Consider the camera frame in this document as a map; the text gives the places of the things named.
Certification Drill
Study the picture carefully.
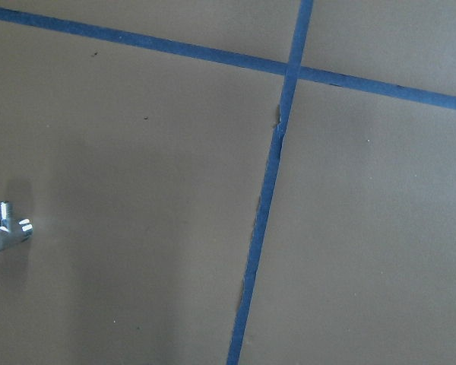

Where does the brown paper table cover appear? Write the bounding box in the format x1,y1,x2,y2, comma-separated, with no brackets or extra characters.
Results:
0,1,456,364

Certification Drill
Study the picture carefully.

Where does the chrome tee pipe fitting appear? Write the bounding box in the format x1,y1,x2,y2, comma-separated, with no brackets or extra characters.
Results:
0,201,33,252

